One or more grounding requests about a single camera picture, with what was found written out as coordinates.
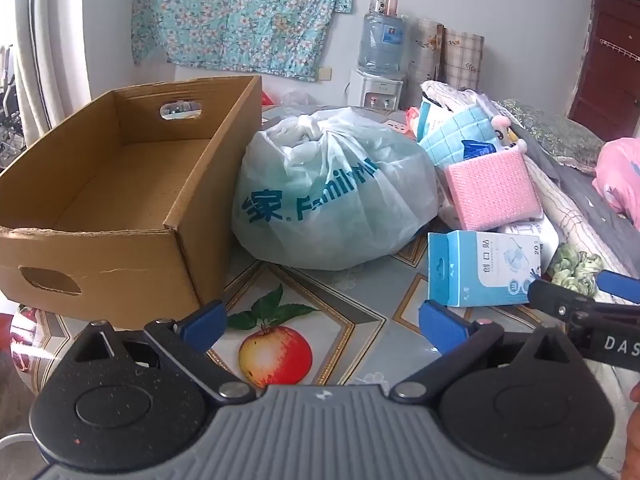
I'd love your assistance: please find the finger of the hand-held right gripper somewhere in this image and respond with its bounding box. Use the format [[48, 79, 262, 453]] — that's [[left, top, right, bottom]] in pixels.
[[595, 269, 640, 306], [525, 274, 597, 326]]

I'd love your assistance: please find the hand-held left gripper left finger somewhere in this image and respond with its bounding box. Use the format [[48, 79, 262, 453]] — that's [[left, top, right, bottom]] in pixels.
[[62, 300, 258, 403]]

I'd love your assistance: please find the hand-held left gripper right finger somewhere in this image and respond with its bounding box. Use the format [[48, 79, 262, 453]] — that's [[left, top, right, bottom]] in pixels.
[[390, 300, 583, 403]]

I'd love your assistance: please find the blue white bandage box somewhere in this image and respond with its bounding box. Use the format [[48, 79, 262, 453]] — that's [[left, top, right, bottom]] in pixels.
[[426, 230, 543, 308]]

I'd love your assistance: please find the pink textured cloth pack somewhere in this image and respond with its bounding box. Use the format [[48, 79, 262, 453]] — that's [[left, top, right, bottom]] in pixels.
[[444, 150, 544, 232]]

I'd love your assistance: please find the brown cardboard box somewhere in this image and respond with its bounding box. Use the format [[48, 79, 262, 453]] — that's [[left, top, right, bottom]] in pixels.
[[0, 75, 263, 331]]

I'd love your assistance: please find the white plastic bag with print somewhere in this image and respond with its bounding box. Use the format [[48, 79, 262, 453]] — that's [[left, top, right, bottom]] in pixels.
[[231, 106, 441, 272]]

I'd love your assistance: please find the blue checkered towel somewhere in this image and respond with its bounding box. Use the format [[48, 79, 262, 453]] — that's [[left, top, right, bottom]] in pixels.
[[417, 101, 528, 167]]

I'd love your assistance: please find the green floral cloth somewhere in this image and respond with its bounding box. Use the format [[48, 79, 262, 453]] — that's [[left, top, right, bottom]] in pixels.
[[547, 242, 606, 298]]

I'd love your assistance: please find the grey blanket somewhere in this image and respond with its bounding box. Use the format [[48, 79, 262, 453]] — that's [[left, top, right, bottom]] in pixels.
[[500, 110, 640, 271]]

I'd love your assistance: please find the dark blue packet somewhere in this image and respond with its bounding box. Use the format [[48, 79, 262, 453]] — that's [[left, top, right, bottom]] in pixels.
[[460, 139, 501, 163]]

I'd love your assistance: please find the green patterned pillow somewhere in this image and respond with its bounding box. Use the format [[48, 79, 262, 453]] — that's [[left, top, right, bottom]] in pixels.
[[500, 99, 606, 171]]

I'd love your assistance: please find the pink wet wipes pack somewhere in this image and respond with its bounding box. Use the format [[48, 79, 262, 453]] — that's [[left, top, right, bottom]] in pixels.
[[403, 106, 423, 140]]

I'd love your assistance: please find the dark red door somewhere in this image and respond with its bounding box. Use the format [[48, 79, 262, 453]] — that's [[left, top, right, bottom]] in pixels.
[[567, 0, 640, 143]]

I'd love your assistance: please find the small white plastic bag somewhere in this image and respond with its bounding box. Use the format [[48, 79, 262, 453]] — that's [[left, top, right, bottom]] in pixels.
[[282, 91, 321, 107]]

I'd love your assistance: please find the grid pattern wallpaper roll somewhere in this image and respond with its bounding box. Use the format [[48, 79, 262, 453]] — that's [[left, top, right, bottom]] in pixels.
[[442, 27, 485, 92]]

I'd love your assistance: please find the floral wallpaper roll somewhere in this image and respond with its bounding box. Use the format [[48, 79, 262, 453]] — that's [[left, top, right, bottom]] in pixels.
[[406, 17, 445, 98]]

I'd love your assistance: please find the blue water jug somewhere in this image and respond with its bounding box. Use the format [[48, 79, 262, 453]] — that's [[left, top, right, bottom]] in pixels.
[[356, 10, 406, 81]]

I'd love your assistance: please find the white curtain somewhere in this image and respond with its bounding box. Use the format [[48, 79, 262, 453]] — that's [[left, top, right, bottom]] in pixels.
[[12, 0, 93, 148]]

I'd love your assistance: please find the teal floral wall cloth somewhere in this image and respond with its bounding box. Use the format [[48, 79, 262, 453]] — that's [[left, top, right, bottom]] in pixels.
[[131, 0, 357, 81]]

